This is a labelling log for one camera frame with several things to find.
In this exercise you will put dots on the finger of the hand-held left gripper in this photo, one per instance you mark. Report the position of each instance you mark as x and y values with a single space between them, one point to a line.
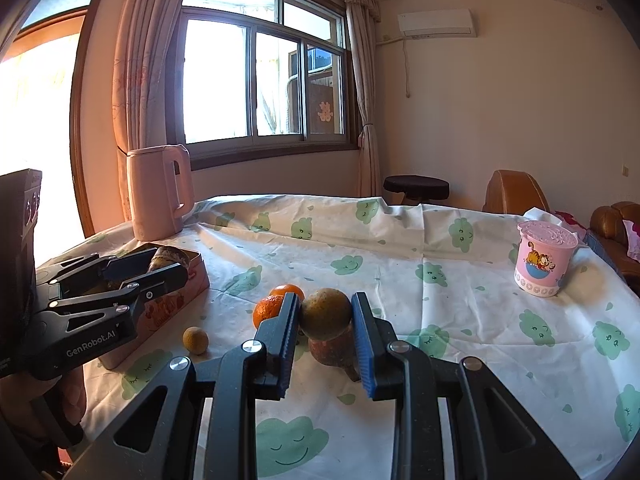
165 277
130 262

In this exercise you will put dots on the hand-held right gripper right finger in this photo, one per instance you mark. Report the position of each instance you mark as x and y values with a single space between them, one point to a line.
362 345

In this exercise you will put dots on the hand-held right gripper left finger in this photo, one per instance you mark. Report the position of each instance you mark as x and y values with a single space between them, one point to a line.
291 345

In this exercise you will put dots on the pink metal tin box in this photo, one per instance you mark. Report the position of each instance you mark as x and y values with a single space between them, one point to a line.
170 307

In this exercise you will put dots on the reddish brown stemmed fruit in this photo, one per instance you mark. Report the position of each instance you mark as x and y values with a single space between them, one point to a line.
330 352

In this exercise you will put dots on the orange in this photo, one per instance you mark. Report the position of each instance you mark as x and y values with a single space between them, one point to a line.
289 291
266 310

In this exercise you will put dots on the yellow brown longan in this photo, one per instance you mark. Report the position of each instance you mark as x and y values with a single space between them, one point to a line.
195 340
325 312

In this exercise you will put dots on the pink electric kettle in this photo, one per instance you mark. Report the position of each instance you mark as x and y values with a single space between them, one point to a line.
155 195

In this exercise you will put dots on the white cloud print tablecloth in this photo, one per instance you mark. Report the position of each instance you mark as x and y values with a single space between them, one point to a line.
400 260

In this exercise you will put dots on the black round stool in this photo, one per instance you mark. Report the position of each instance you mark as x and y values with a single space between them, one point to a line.
415 186

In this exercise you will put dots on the pink cartoon lidded cup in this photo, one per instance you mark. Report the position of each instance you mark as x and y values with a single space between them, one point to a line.
542 260

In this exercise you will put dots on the wide beige curtain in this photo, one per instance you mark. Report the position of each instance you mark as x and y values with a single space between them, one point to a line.
145 60

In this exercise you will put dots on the sliding glass window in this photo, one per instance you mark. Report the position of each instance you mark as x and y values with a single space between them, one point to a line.
220 75

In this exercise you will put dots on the brown leather armchair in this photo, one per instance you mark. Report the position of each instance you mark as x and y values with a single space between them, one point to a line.
512 192

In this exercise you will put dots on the pink window sticker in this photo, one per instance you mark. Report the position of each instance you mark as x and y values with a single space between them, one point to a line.
325 110

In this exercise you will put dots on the narrow beige curtain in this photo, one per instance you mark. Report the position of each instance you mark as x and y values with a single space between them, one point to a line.
367 110

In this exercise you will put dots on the brown leather sofa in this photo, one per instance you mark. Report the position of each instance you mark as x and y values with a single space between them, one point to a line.
610 225

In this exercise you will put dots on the pink floral cushion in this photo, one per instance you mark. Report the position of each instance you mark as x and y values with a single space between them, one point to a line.
632 240

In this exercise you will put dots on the white air conditioner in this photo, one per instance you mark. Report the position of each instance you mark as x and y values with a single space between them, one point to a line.
435 22

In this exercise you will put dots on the wooden door frame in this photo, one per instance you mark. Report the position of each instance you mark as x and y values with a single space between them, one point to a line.
82 135

